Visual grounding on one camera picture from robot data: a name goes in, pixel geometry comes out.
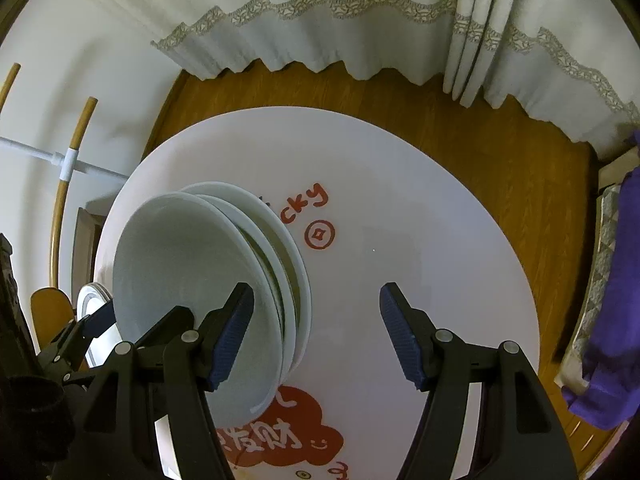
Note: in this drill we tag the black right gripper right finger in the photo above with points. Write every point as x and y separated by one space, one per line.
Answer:
437 362

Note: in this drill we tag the wooden chair white connectors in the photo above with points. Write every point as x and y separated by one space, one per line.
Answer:
50 306

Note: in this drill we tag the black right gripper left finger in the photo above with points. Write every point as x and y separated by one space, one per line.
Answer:
195 363

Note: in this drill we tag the pink round table mat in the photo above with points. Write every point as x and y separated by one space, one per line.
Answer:
365 208

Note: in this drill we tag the small white bowl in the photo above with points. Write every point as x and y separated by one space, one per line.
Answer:
284 245

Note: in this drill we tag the purple cloth on sofa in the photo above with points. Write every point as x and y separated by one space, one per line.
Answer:
610 365

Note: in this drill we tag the white bowl red label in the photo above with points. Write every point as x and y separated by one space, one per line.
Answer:
277 277

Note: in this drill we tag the brown sofa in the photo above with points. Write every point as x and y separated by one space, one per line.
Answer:
610 179

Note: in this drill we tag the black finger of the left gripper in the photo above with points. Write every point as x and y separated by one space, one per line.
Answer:
174 323

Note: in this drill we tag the white bowl grey band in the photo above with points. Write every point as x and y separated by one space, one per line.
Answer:
179 250

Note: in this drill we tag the white curtain lace trim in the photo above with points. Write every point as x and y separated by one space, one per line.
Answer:
573 63

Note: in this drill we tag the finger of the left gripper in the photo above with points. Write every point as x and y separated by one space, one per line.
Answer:
66 353

